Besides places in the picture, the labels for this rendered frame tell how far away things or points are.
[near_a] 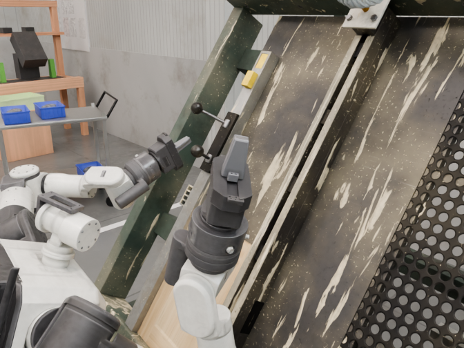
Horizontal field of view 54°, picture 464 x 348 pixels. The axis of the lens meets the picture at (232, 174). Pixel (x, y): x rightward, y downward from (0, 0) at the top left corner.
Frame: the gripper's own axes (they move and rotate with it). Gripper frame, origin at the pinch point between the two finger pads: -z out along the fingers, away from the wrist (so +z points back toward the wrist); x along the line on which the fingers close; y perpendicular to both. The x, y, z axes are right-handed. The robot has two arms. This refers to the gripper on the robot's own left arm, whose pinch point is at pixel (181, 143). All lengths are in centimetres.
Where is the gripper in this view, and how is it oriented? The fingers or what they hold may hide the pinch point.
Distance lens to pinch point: 138.8
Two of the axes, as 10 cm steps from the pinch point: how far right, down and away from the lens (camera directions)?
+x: 3.2, 7.9, 5.3
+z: -7.4, 5.6, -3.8
